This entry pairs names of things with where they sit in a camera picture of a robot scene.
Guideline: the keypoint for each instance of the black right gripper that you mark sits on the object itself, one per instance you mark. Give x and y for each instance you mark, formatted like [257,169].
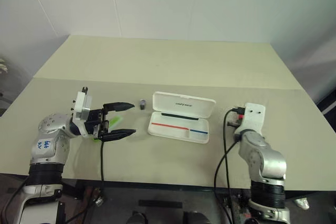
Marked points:
[232,123]

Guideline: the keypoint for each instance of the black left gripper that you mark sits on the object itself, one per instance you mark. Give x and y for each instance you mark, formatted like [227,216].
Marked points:
[95,121]

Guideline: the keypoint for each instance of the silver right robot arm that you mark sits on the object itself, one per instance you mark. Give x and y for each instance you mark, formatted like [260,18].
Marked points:
[262,155]

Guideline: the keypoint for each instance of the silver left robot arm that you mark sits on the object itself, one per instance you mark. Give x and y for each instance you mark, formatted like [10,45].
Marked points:
[48,140]

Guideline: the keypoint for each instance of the green marker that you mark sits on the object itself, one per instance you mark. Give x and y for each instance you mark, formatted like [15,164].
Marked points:
[115,121]

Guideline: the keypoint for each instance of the white open pencil case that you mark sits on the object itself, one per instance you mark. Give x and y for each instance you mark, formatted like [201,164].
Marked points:
[181,119]

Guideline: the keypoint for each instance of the small dark cylindrical object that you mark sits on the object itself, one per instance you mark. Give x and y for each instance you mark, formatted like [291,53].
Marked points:
[142,103]

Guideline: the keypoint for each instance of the black flat bar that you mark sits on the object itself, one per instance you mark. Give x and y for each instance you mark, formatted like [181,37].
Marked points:
[160,204]

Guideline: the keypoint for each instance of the dark rounded shape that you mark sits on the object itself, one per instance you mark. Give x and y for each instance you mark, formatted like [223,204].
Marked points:
[195,217]
[136,218]

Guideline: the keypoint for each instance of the white shoe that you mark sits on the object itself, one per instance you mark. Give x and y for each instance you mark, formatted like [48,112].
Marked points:
[302,203]

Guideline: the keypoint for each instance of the dark object with white bits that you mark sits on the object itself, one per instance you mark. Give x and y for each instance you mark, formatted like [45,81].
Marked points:
[9,87]

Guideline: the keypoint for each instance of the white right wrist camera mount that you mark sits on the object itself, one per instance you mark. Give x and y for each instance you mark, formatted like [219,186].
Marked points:
[252,119]

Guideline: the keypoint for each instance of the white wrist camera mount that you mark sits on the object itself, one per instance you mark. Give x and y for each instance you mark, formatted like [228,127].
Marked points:
[252,119]
[82,110]

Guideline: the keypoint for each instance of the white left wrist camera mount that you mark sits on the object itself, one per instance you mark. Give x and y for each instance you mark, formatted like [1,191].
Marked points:
[82,110]

